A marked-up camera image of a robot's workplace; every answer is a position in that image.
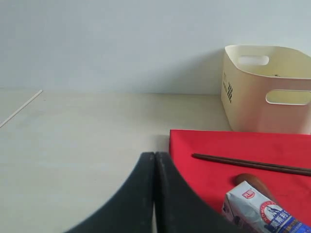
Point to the dark wooden chopstick lower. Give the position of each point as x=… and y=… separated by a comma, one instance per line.
x=243, y=165

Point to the dark wooden chopstick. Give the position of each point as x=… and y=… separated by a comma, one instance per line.
x=243, y=165
x=243, y=162

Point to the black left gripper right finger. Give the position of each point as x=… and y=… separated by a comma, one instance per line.
x=178, y=209

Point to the brown wooden spoon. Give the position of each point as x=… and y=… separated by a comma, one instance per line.
x=255, y=182

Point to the red tablecloth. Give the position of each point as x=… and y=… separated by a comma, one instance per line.
x=211, y=180

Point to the cream plastic storage bin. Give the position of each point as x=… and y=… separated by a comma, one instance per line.
x=267, y=89

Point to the white thin stick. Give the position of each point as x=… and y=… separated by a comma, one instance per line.
x=20, y=108

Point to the dark wooden chopstick upper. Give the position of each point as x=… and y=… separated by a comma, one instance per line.
x=243, y=162

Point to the small milk carton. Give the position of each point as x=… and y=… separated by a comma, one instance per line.
x=253, y=212

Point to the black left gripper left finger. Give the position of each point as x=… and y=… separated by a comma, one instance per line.
x=130, y=210

